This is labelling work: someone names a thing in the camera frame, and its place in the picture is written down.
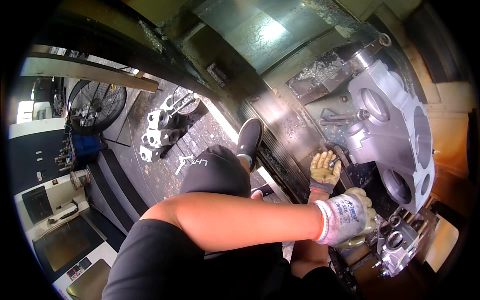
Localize white paint can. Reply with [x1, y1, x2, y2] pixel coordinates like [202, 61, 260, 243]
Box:
[70, 169, 91, 190]

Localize blue tool box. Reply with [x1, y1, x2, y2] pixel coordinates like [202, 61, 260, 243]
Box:
[70, 132, 104, 163]

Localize steel machine way cover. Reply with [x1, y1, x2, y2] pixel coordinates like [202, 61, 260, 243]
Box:
[238, 89, 328, 204]

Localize person's left hand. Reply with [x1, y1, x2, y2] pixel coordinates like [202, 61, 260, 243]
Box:
[314, 187, 377, 250]

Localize small grey metal casting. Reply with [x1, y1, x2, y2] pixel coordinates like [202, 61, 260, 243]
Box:
[372, 215, 421, 279]

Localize large grey metal casting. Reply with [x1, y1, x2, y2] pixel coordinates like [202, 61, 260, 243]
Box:
[344, 60, 436, 215]

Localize grey metal clamp wrench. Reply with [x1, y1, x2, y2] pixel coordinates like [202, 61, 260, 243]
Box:
[320, 108, 371, 127]

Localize row of steel tool holders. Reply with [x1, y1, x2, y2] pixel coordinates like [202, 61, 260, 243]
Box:
[54, 140, 74, 174]

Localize round metal bucket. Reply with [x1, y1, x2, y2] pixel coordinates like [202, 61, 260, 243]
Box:
[171, 86, 202, 116]

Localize white metal wrench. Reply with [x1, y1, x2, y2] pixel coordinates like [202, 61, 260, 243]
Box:
[175, 154, 195, 176]

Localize steel T-handle wrench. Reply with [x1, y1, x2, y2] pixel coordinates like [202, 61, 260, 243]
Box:
[165, 92, 200, 116]

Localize grey steel beam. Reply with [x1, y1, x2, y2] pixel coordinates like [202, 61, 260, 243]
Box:
[20, 56, 160, 93]

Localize black floor fan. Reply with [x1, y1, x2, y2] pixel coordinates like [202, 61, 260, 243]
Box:
[67, 79, 128, 136]

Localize person's legs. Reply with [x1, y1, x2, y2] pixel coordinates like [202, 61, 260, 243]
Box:
[179, 117, 353, 300]

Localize grey metal housing part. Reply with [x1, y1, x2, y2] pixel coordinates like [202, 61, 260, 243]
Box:
[141, 128, 181, 149]
[139, 145, 166, 163]
[147, 109, 181, 130]

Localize white machine control cabinet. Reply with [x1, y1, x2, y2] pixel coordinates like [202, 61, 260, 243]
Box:
[8, 118, 126, 300]

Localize person's body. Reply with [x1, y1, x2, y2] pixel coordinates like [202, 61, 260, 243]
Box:
[101, 193, 211, 300]

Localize person's right hand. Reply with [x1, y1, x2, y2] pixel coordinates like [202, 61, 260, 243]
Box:
[310, 150, 343, 195]

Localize black step platform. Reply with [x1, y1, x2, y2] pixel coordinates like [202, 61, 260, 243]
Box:
[85, 149, 149, 236]

